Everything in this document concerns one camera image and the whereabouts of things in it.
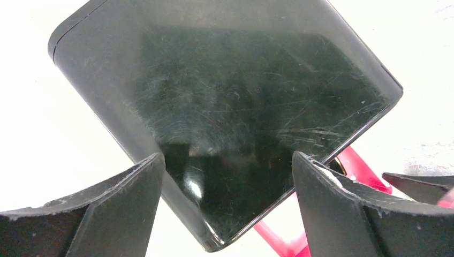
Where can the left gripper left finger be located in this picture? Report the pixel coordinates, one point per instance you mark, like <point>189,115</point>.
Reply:
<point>111,218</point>

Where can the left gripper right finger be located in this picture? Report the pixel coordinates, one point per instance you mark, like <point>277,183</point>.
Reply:
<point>343,217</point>

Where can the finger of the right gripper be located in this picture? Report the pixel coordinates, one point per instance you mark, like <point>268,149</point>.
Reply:
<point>426,189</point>

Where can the pink bottom drawer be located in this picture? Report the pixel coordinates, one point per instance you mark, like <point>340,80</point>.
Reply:
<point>283,228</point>

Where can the black makeup organizer box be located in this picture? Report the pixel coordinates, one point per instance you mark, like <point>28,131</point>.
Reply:
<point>227,91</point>

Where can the black compact case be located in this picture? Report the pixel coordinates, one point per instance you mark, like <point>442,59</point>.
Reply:
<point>337,166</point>

